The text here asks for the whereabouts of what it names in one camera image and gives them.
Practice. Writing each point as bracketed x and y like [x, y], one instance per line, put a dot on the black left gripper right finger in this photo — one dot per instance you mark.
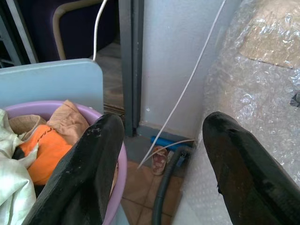
[243, 168]

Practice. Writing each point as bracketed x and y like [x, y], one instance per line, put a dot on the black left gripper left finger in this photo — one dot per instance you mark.
[89, 164]

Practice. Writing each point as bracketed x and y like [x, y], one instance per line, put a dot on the purple plastic laundry basin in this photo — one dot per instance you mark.
[122, 164]

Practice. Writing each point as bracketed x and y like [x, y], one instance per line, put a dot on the orange garment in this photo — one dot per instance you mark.
[50, 152]

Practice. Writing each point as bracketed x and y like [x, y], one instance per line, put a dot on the tan peach garment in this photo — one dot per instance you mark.
[68, 122]

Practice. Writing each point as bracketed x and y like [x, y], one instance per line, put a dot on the pink patterned slipper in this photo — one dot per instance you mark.
[159, 161]

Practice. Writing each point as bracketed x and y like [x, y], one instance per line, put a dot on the brown knit garment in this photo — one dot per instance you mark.
[25, 124]

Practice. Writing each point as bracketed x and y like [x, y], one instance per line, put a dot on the blue plastic pipe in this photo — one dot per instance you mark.
[164, 142]

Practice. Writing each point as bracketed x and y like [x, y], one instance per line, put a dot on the pale green white garment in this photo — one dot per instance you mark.
[11, 178]

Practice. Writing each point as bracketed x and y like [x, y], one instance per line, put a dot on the light blue chair back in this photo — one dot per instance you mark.
[51, 82]

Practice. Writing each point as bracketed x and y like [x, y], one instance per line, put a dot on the bubble wrapped appliance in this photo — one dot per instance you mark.
[255, 77]

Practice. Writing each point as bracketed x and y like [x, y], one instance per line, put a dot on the dark grey door frame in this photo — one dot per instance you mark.
[131, 65]

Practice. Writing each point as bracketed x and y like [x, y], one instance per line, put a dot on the dark chair with beige frame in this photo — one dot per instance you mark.
[70, 28]

